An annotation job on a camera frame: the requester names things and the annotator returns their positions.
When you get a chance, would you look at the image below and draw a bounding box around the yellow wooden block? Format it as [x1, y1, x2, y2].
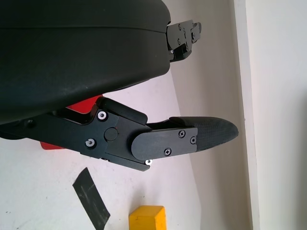
[129, 205, 166, 230]

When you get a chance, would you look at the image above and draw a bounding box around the red wooden block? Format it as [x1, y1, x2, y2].
[39, 94, 104, 151]

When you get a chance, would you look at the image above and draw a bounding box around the black tape strip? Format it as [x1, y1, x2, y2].
[72, 167, 111, 230]

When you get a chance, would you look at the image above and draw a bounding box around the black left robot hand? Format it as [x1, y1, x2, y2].
[0, 0, 240, 173]

